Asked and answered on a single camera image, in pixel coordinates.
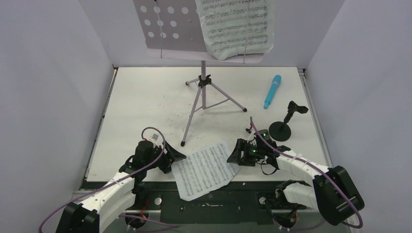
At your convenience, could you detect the sheet music page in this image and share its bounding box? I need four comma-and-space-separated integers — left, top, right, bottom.
195, 0, 275, 61
171, 140, 240, 201

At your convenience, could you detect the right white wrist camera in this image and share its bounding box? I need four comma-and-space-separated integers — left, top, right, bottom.
245, 128, 256, 142

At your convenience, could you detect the aluminium rail frame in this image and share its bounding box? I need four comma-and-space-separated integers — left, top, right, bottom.
64, 190, 363, 233

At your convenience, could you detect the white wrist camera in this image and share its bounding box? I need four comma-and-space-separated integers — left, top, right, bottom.
147, 133, 162, 146
245, 128, 256, 142

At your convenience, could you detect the blue toy microphone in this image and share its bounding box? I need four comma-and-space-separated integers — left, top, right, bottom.
263, 75, 282, 109

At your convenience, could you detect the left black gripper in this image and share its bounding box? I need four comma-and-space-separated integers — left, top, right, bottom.
145, 141, 186, 173

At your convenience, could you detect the black microphone desk stand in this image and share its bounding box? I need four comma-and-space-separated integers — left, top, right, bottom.
268, 100, 309, 142

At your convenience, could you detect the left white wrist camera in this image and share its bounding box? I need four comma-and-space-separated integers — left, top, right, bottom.
147, 133, 162, 146

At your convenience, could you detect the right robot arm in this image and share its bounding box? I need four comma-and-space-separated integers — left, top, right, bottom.
227, 130, 365, 226

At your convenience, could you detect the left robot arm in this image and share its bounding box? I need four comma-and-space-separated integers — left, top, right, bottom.
56, 140, 186, 233

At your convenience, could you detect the lilac perforated music stand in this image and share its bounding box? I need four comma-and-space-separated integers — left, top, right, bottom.
132, 0, 274, 147

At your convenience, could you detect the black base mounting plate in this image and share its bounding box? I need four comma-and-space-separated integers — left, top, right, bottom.
126, 181, 313, 225

